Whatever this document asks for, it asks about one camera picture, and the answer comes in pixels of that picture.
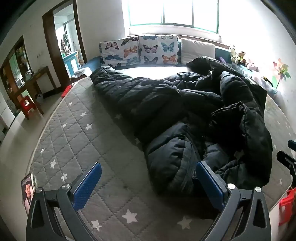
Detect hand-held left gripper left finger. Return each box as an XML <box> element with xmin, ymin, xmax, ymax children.
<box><xmin>25</xmin><ymin>162</ymin><xmax>102</xmax><ymax>241</ymax></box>

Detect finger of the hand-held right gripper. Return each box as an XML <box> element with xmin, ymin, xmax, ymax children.
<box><xmin>277</xmin><ymin>140</ymin><xmax>296</xmax><ymax>188</ymax></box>

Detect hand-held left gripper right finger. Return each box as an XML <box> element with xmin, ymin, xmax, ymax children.
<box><xmin>195</xmin><ymin>161</ymin><xmax>271</xmax><ymax>241</ymax></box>

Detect black puffer coat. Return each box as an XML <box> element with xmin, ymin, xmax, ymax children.
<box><xmin>90</xmin><ymin>56</ymin><xmax>273</xmax><ymax>194</ymax></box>

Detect red plastic stool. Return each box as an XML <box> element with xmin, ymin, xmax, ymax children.
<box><xmin>279</xmin><ymin>188</ymin><xmax>296</xmax><ymax>226</ymax></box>
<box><xmin>20</xmin><ymin>95</ymin><xmax>37</xmax><ymax>116</ymax></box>

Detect grey star quilted mattress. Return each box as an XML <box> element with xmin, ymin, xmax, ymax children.
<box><xmin>25</xmin><ymin>76</ymin><xmax>296</xmax><ymax>241</ymax></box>

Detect phone showing video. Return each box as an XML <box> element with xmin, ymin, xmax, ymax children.
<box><xmin>21</xmin><ymin>173</ymin><xmax>36</xmax><ymax>216</ymax></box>

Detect colourful pinwheel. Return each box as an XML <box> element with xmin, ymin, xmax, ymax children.
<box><xmin>273</xmin><ymin>58</ymin><xmax>292</xmax><ymax>88</ymax></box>

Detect red plastic object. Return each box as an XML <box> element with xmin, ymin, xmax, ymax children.
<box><xmin>62</xmin><ymin>85</ymin><xmax>74</xmax><ymax>98</ymax></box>

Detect pink plush toy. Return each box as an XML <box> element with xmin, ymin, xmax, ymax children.
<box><xmin>246</xmin><ymin>61</ymin><xmax>259</xmax><ymax>72</ymax></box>

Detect white refrigerator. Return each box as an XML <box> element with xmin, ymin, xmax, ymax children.
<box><xmin>0</xmin><ymin>93</ymin><xmax>15</xmax><ymax>130</ymax></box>

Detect wooden desk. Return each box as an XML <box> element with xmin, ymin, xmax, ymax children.
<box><xmin>11</xmin><ymin>66</ymin><xmax>57</xmax><ymax>120</ymax></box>

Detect blue bed sheet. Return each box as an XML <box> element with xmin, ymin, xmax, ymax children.
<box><xmin>80</xmin><ymin>57</ymin><xmax>192</xmax><ymax>78</ymax></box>

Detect panda plush toy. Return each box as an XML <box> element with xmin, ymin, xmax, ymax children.
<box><xmin>229</xmin><ymin>45</ymin><xmax>238</xmax><ymax>63</ymax></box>

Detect blue cabinet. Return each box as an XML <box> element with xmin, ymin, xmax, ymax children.
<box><xmin>62</xmin><ymin>51</ymin><xmax>79</xmax><ymax>75</ymax></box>

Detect white pillow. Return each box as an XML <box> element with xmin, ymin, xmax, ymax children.
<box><xmin>180</xmin><ymin>38</ymin><xmax>216</xmax><ymax>65</ymax></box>

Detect butterfly print pillow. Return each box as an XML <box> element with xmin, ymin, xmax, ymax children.
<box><xmin>138</xmin><ymin>34</ymin><xmax>179</xmax><ymax>65</ymax></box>
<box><xmin>99</xmin><ymin>36</ymin><xmax>140</xmax><ymax>69</ymax></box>

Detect wooden display cabinet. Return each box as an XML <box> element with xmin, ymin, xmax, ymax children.
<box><xmin>0</xmin><ymin>35</ymin><xmax>33</xmax><ymax>93</ymax></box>

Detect green framed window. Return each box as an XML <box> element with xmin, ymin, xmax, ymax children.
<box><xmin>126</xmin><ymin>0</ymin><xmax>220</xmax><ymax>34</ymax></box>

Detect brown door frame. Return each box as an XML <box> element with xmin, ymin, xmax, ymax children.
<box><xmin>42</xmin><ymin>0</ymin><xmax>87</xmax><ymax>80</ymax></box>

